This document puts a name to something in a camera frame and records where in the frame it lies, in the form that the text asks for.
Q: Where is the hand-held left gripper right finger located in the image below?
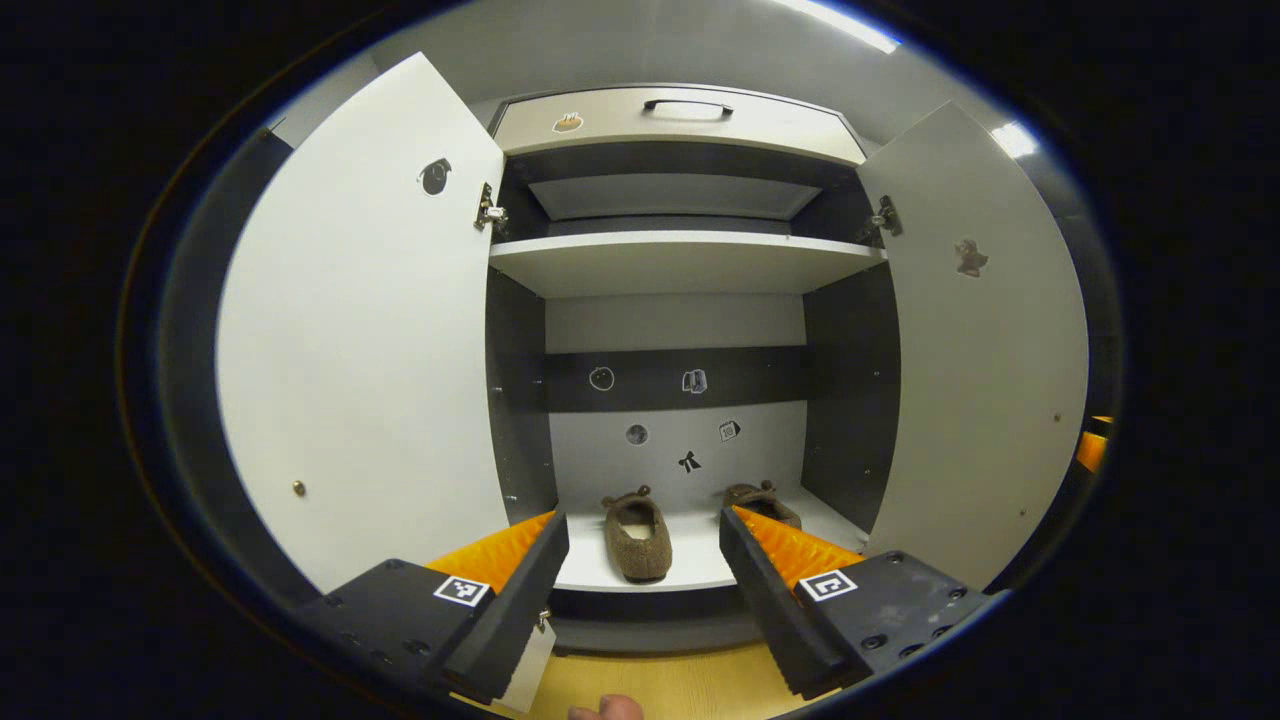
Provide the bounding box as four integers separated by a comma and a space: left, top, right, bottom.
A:
718, 505, 1006, 701

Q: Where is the white cabinet shelf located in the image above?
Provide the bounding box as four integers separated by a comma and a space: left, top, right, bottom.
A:
550, 485, 869, 593
488, 232, 889, 299

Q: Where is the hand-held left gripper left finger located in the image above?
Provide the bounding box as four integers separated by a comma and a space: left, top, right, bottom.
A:
295, 512, 571, 706

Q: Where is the white cabinet drawer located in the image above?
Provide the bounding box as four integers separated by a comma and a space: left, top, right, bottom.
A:
492, 86, 867, 167

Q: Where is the white cabinet door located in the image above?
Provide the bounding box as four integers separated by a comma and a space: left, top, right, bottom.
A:
215, 52, 556, 713
855, 100, 1091, 593

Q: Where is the small ceiling light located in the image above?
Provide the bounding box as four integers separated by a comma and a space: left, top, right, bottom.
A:
990, 120, 1039, 159

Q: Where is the brown plush shoe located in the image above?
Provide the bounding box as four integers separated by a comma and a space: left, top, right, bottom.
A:
600, 485, 673, 584
722, 480, 803, 531

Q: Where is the white shoe cabinet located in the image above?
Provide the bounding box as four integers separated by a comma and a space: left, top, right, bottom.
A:
485, 83, 906, 656

